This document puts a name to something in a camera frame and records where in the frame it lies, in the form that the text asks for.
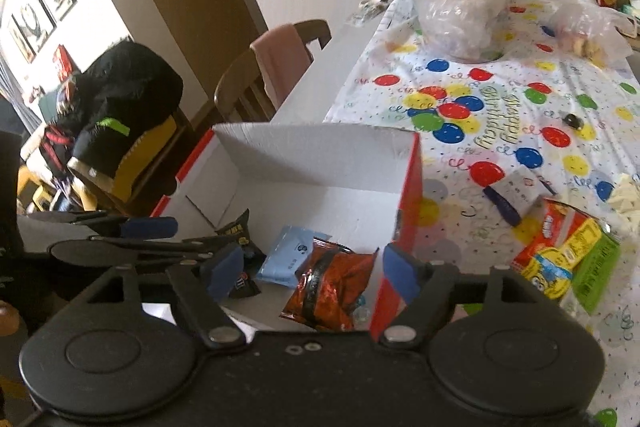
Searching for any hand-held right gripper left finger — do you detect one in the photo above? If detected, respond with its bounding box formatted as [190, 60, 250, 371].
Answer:
[65, 241, 248, 350]

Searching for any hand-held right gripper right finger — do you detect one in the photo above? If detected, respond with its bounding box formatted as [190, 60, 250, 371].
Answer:
[379, 242, 561, 352]

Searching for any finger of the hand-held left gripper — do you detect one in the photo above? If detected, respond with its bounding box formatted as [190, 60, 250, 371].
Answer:
[47, 234, 241, 269]
[70, 213, 179, 242]

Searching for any black snack packet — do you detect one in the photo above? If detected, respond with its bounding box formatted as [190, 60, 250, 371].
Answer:
[215, 209, 266, 300]

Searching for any light blue packet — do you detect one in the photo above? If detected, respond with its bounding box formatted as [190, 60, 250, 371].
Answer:
[256, 225, 333, 290]

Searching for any red-brown snack packet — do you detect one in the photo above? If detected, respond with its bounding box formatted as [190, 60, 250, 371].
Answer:
[279, 237, 378, 333]

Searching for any red and white cardboard box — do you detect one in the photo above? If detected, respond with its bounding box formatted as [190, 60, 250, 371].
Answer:
[150, 122, 423, 343]

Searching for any white and blue packet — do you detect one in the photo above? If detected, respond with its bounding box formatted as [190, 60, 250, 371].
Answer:
[482, 172, 548, 226]

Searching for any yellow snack packet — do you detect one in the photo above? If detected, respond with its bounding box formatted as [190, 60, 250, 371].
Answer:
[520, 217, 608, 303]

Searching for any red snack packet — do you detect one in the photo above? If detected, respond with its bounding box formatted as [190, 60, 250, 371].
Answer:
[511, 198, 588, 273]

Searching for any green snack packet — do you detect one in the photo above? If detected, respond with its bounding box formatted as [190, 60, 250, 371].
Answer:
[570, 227, 623, 315]

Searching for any pale yellow packet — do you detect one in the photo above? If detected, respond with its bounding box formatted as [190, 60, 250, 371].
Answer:
[607, 172, 640, 233]

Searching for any yellow chair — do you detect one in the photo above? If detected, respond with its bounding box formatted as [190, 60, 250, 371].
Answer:
[67, 114, 178, 202]

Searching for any black and red backpack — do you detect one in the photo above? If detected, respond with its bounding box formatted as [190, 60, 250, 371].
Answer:
[42, 77, 88, 188]

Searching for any black jacket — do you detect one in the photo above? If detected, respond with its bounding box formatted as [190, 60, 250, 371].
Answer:
[55, 41, 183, 172]

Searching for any wooden chair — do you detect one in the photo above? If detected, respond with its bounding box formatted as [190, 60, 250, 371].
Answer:
[214, 19, 332, 124]

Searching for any red bag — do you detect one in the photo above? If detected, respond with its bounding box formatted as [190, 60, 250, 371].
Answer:
[52, 44, 73, 82]

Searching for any pink cloth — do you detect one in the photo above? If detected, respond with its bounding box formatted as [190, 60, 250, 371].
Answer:
[250, 24, 313, 108]

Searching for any balloon print tablecloth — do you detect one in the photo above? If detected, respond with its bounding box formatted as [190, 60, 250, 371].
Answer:
[322, 0, 640, 427]

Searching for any large clear plastic bag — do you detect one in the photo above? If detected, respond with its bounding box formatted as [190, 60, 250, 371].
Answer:
[397, 0, 516, 62]

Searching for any clear plastic bag with cookies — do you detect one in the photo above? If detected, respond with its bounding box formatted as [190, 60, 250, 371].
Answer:
[505, 0, 636, 68]

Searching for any tissue box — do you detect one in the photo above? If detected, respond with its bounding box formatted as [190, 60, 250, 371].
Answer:
[625, 0, 640, 38]

